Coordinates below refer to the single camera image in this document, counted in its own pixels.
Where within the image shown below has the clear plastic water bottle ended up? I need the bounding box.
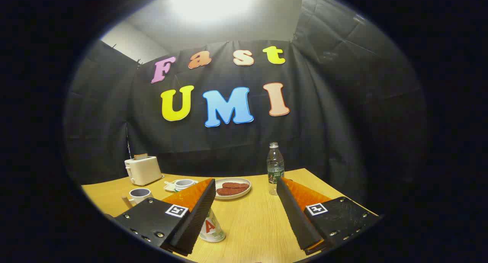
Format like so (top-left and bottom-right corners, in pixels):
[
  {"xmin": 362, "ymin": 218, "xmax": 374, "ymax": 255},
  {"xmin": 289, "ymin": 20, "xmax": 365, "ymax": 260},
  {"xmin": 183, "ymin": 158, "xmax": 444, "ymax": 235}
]
[{"xmin": 266, "ymin": 142, "xmax": 285, "ymax": 196}]

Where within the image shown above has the white juice bottle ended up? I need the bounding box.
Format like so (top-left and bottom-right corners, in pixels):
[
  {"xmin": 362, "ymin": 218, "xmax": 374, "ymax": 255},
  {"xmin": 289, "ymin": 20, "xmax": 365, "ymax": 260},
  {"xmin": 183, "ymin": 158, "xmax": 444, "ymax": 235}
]
[{"xmin": 198, "ymin": 208, "xmax": 226, "ymax": 243}]

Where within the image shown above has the white round plate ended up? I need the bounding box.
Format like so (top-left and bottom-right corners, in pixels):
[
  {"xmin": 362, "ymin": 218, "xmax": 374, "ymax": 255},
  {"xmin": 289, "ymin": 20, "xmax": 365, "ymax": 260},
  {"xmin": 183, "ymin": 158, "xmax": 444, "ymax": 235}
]
[{"xmin": 214, "ymin": 178, "xmax": 252, "ymax": 200}]

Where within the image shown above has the white divided bean dish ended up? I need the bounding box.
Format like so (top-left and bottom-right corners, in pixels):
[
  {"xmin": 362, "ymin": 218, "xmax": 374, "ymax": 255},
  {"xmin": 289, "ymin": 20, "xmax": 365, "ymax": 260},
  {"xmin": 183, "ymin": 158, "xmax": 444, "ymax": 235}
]
[{"xmin": 164, "ymin": 179, "xmax": 199, "ymax": 192}]

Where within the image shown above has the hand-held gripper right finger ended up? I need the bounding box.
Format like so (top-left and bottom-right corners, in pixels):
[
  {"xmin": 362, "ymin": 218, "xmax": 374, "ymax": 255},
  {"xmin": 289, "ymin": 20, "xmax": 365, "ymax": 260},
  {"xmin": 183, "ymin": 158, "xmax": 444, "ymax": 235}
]
[{"xmin": 276, "ymin": 177, "xmax": 382, "ymax": 256}]

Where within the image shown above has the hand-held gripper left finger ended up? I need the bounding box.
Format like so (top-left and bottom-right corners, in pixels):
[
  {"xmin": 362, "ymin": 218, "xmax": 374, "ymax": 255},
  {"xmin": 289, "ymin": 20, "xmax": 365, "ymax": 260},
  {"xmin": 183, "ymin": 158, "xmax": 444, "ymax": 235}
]
[{"xmin": 114, "ymin": 178, "xmax": 217, "ymax": 256}]

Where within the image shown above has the wooden table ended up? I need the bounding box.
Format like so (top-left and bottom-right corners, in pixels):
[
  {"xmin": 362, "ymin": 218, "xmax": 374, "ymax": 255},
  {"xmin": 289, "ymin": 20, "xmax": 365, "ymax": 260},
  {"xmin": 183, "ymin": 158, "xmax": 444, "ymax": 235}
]
[{"xmin": 81, "ymin": 168, "xmax": 378, "ymax": 263}]

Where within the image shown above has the white cup with wooden handle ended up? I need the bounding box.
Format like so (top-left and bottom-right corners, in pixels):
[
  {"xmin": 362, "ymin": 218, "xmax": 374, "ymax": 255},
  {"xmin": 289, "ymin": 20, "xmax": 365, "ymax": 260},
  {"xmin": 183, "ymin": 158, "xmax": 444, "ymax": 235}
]
[{"xmin": 122, "ymin": 188, "xmax": 154, "ymax": 208}]

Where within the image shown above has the cream toaster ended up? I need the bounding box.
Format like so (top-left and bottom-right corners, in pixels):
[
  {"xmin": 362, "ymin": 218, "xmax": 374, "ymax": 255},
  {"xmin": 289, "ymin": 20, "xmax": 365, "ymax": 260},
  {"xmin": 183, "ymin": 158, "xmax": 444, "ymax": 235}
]
[{"xmin": 125, "ymin": 156, "xmax": 162, "ymax": 186}]

